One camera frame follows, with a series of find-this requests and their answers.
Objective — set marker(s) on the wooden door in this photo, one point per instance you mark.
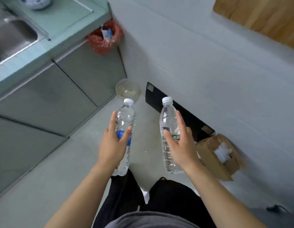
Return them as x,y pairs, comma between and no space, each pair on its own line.
263,16

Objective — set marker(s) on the green label water bottle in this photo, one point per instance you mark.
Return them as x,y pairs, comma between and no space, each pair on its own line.
167,116

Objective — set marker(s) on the grey shirt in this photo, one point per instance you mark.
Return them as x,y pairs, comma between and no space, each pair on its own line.
151,220

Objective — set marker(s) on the blue label water bottle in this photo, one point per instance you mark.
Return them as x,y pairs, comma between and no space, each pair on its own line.
125,116

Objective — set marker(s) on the person's left thumb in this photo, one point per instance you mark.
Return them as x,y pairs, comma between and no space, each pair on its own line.
126,135

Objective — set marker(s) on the person's right forearm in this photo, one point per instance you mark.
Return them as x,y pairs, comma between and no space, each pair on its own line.
220,199

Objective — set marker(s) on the steel kitchen sink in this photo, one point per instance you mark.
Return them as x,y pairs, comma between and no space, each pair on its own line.
11,35

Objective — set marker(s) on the person's left hand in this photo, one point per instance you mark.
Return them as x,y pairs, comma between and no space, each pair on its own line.
111,148

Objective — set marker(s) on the brown cardboard box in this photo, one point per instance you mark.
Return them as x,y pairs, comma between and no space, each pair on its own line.
211,159

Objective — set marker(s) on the red plastic bag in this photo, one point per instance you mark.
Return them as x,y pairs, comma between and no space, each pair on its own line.
100,43

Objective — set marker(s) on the grey metal cabinet door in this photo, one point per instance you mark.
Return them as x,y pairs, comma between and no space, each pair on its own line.
94,71
47,102
21,154

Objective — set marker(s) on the clear plastic wrapping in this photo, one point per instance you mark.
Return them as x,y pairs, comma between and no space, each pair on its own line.
223,151

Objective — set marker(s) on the black trousers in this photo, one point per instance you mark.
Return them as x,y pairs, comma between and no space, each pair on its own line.
170,199

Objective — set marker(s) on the person's right thumb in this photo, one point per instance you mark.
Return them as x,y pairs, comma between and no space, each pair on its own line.
168,138

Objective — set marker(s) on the white and blue carton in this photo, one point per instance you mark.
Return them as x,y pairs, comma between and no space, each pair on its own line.
106,33

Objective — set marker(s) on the blue and white ceramic bowl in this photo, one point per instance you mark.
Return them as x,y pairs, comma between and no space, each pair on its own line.
36,2

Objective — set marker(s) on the black flat panel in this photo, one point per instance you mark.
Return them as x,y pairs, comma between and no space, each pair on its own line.
192,118

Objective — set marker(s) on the person's right middle finger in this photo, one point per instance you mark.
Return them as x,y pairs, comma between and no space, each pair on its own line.
189,133

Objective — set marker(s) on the clear plastic food bowl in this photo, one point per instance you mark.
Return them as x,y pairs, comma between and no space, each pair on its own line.
128,89

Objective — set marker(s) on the person's right hand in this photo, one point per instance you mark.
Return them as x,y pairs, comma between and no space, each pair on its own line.
183,150

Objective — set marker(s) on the person's left forearm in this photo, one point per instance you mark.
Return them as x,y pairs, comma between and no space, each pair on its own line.
83,197

